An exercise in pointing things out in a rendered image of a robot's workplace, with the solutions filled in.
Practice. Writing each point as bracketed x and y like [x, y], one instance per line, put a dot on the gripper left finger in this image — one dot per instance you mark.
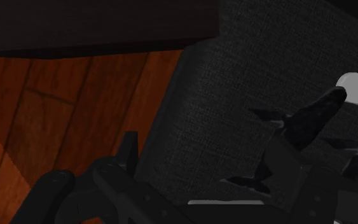
[126, 192]

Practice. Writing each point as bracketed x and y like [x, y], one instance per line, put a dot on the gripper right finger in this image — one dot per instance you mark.
[316, 198]

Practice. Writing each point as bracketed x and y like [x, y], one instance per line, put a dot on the black spiked figure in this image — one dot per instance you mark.
[313, 119]

